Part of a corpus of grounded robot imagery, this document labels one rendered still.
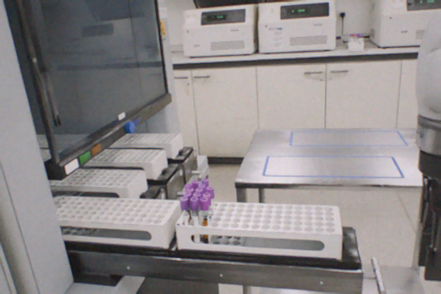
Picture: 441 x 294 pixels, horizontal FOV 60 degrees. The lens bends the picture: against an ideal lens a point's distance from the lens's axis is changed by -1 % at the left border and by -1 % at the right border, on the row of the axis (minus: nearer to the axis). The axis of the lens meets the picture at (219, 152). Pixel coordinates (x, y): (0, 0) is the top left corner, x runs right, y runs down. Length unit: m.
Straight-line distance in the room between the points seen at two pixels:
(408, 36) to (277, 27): 0.90
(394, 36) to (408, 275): 1.83
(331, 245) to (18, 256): 0.52
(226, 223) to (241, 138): 2.43
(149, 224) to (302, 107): 2.37
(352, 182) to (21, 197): 0.71
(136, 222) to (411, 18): 2.55
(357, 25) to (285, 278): 3.03
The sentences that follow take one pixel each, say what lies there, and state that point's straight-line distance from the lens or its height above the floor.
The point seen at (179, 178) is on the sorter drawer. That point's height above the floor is 0.78.
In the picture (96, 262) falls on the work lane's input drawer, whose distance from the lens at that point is 0.82.
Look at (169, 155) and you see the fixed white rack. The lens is 1.18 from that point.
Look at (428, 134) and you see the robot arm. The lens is 0.65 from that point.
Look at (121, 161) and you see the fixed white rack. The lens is 1.09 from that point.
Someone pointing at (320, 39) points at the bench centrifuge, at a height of 0.99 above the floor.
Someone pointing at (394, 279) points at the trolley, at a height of 0.28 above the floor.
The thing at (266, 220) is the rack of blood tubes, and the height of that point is 0.86.
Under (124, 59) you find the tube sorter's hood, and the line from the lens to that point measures 1.00.
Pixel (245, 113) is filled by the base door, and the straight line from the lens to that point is 3.06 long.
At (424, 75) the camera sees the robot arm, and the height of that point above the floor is 1.12.
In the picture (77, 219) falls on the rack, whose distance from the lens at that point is 0.83.
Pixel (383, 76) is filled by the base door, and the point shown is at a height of 0.71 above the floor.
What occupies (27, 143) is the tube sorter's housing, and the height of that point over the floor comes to 1.05.
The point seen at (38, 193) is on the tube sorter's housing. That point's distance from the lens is 0.73.
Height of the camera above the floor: 1.23
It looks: 20 degrees down
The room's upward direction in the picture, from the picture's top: 5 degrees counter-clockwise
